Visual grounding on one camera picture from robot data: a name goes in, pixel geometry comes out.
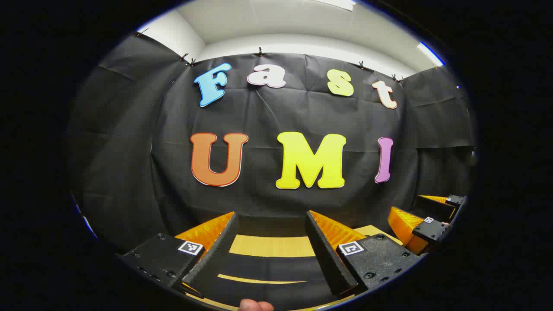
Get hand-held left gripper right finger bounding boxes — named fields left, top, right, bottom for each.
left=305, top=210, right=426, bottom=298

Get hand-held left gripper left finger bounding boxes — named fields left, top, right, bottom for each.
left=119, top=211, right=240, bottom=298

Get dark grey jeans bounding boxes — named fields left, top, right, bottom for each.
left=203, top=256, right=340, bottom=308

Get black backdrop cloth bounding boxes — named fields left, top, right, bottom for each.
left=67, top=31, right=477, bottom=255

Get ceiling light panel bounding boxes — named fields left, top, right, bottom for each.
left=311, top=0, right=357, bottom=11
left=416, top=41, right=445, bottom=68

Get row of black cloth clips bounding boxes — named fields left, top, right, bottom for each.
left=134, top=28, right=404, bottom=83

